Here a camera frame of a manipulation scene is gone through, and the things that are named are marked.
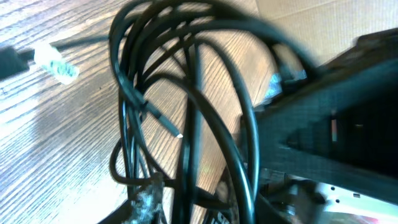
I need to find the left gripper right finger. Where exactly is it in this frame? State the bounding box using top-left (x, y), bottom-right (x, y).
top-left (211, 170), bottom-right (289, 224)

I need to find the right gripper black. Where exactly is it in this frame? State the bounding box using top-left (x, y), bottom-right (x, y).
top-left (254, 29), bottom-right (397, 203)

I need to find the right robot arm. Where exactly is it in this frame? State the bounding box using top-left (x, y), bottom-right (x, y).
top-left (255, 29), bottom-right (397, 222)

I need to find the black cable bundle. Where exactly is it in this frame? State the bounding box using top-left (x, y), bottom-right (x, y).
top-left (0, 0), bottom-right (318, 224)

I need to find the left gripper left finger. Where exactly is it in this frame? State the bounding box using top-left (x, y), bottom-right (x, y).
top-left (99, 172), bottom-right (167, 224)

